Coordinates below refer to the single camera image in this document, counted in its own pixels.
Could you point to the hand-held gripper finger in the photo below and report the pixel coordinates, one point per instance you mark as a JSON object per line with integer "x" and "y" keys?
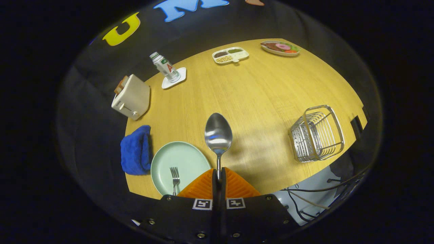
{"x": 215, "y": 203}
{"x": 222, "y": 203}

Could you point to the silver fork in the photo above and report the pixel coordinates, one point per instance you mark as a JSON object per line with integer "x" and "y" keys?
{"x": 175, "y": 178}

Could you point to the pale green round plate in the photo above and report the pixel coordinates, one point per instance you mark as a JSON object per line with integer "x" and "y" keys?
{"x": 183, "y": 159}

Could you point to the blue towel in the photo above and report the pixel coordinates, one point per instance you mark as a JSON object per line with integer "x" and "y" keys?
{"x": 135, "y": 152}

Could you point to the dark floor stand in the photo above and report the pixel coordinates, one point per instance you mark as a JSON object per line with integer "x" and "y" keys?
{"x": 342, "y": 173}

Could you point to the white square coaster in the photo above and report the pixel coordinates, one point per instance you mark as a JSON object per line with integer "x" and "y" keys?
{"x": 180, "y": 76}

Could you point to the cream toaster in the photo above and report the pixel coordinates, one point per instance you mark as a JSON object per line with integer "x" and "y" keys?
{"x": 134, "y": 96}

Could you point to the small clear drink bottle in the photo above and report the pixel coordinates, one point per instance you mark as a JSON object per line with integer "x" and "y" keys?
{"x": 165, "y": 67}

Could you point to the white divided snack tray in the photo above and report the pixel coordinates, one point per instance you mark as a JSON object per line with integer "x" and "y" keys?
{"x": 230, "y": 55}

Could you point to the toast slice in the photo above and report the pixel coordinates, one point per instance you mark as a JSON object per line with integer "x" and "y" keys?
{"x": 120, "y": 84}

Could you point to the large black table clamp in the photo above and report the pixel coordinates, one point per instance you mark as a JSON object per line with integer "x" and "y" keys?
{"x": 356, "y": 127}

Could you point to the oval plate with food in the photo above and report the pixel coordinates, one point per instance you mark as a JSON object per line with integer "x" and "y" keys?
{"x": 279, "y": 47}

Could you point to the small black table clamp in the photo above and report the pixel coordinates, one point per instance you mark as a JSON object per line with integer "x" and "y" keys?
{"x": 366, "y": 113}

